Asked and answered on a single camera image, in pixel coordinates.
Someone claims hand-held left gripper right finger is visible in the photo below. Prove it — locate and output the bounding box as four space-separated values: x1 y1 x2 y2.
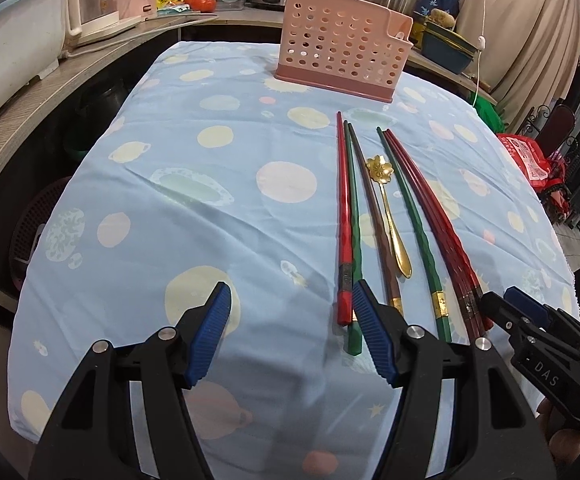
352 280 558 480

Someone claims blue bowl yellow rim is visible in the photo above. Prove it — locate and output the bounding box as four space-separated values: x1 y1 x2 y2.
420 34 478 75

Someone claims green net bag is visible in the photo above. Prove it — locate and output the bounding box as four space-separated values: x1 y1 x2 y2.
474 97 506 134

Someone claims green chopstick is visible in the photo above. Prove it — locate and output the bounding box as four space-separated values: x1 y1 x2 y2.
345 122 365 359
376 126 454 344

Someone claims person's right hand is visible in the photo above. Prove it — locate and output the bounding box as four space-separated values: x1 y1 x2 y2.
537 397 580 480

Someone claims glass electric kettle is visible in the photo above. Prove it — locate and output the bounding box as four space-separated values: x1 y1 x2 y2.
65 0 144 48

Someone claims loofah sponge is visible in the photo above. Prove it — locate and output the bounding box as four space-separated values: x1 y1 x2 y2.
430 8 457 29

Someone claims red chopstick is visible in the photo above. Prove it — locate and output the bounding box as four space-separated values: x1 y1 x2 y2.
336 111 355 327
383 129 480 339
386 129 494 333

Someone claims red plastic bag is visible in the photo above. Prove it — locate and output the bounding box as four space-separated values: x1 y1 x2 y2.
497 132 554 192

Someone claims gold flower spoon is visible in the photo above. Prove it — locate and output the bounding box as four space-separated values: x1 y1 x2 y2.
366 156 413 279

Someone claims beige curtain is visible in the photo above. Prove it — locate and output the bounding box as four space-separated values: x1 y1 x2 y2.
457 0 580 117

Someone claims pink perforated utensil basket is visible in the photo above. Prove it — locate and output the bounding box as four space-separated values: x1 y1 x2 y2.
274 0 415 105

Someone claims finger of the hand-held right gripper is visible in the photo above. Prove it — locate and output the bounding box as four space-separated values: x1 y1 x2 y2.
478 291 545 356
502 286 578 333

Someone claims dark metal chair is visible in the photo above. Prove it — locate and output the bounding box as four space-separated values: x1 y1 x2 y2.
521 104 576 162

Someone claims blue dotted tablecloth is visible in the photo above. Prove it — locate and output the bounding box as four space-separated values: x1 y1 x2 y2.
7 40 578 480

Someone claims pale blue plastic basin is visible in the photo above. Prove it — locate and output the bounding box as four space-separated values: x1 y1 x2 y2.
0 0 78 128

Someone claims white cable with switch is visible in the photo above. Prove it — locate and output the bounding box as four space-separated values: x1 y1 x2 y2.
468 37 496 107

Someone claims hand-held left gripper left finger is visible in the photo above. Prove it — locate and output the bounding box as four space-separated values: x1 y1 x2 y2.
29 281 233 480

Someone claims brown chopstick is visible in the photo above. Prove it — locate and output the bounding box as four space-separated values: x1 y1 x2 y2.
350 124 405 317

